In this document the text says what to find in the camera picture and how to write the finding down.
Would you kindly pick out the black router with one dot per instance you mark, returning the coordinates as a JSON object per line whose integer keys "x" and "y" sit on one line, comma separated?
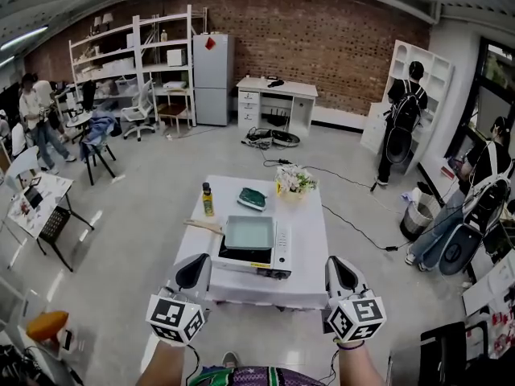
{"x": 277, "y": 120}

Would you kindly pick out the marble pattern folding table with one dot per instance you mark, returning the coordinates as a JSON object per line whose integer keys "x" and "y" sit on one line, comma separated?
{"x": 56, "y": 187}

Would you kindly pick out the person's left forearm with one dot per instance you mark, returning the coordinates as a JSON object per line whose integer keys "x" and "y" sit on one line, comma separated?
{"x": 163, "y": 366}

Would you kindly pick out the small table lamp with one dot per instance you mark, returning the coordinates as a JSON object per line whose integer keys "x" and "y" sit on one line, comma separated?
{"x": 108, "y": 19}
{"x": 97, "y": 21}

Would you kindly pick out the long ceiling light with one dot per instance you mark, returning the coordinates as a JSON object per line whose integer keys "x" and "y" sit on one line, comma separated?
{"x": 6, "y": 59}
{"x": 24, "y": 38}

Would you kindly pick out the person's shoe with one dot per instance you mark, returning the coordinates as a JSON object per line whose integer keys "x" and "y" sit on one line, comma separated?
{"x": 230, "y": 360}

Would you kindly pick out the yellow oil bottle black cap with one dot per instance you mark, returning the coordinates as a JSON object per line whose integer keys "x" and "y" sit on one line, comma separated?
{"x": 208, "y": 203}

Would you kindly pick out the black metal chair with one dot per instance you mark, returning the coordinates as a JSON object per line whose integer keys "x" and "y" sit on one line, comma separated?
{"x": 98, "y": 163}

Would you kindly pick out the white side table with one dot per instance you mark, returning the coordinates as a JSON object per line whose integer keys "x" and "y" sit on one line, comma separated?
{"x": 491, "y": 284}

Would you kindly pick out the grey waste basket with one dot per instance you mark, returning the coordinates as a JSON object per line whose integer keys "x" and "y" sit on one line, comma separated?
{"x": 420, "y": 219}

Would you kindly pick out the blue clothes pile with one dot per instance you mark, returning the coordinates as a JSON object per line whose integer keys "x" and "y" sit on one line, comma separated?
{"x": 100, "y": 129}

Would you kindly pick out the black armchair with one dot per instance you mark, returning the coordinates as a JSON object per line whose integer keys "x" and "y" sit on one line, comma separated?
{"x": 446, "y": 352}

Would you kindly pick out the person's purple green shirt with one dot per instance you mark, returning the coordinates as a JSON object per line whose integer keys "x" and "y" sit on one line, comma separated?
{"x": 257, "y": 378}

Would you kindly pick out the red diamond paper sticker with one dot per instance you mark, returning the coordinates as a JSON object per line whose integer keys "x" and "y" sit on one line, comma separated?
{"x": 209, "y": 43}

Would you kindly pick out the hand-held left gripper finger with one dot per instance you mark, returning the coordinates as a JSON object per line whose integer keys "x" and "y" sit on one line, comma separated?
{"x": 201, "y": 284}
{"x": 175, "y": 278}

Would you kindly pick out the white portable induction cooktop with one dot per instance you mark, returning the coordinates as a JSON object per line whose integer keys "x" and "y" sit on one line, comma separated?
{"x": 281, "y": 243}

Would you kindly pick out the pale grey refrigerator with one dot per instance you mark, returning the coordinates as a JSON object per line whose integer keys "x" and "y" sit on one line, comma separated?
{"x": 213, "y": 83}

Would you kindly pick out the white purple cloth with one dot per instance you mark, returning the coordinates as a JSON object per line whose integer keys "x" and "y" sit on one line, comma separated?
{"x": 411, "y": 196}

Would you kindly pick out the red book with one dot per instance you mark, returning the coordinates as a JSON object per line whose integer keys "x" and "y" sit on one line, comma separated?
{"x": 447, "y": 172}

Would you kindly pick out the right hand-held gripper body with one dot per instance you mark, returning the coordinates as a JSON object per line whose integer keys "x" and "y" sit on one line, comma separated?
{"x": 358, "y": 318}

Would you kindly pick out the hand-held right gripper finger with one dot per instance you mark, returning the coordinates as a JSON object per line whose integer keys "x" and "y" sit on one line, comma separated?
{"x": 332, "y": 284}
{"x": 356, "y": 282}

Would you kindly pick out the small round white table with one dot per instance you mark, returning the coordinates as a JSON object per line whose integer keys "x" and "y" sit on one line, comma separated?
{"x": 80, "y": 122}

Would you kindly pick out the small wooden top table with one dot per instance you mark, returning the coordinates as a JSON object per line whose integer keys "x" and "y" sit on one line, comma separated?
{"x": 173, "y": 109}

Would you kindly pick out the black framed window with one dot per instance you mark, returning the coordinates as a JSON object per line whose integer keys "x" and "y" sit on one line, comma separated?
{"x": 495, "y": 95}

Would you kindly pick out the white metal shelving unit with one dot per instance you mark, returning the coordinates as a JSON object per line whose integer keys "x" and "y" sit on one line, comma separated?
{"x": 165, "y": 75}
{"x": 104, "y": 66}

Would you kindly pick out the black mesh basket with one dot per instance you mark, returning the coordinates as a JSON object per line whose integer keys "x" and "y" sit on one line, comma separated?
{"x": 54, "y": 225}

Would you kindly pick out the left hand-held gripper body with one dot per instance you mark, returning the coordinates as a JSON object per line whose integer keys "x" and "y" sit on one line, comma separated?
{"x": 173, "y": 316}

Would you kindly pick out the round black white floor device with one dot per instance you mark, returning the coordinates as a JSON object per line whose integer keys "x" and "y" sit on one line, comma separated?
{"x": 286, "y": 139}

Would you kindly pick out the white desk with drawers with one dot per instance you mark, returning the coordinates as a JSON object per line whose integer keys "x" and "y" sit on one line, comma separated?
{"x": 277, "y": 89}

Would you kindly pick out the black tablet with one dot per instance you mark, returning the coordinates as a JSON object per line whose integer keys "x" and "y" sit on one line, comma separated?
{"x": 33, "y": 195}

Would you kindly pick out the small bottle on shelf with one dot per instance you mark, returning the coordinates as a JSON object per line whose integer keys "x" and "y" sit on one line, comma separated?
{"x": 163, "y": 35}

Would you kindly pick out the person's right forearm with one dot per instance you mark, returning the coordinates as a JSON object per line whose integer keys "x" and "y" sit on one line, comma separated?
{"x": 360, "y": 366}

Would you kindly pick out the white office chair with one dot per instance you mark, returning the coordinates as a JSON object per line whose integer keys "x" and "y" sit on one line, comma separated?
{"x": 138, "y": 111}

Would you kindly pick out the white box appliance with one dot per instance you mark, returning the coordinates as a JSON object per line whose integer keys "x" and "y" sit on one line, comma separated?
{"x": 177, "y": 57}

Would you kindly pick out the white hutch cabinet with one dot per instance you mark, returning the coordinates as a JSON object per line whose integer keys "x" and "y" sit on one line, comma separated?
{"x": 438, "y": 75}

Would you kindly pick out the orange bag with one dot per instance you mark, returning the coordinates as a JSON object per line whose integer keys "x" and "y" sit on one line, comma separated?
{"x": 46, "y": 326}

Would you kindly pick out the pink white flower arrangement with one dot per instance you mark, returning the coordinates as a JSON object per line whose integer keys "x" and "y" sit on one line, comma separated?
{"x": 295, "y": 181}

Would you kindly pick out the black item on desk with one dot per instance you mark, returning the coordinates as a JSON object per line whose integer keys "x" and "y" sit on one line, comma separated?
{"x": 275, "y": 83}

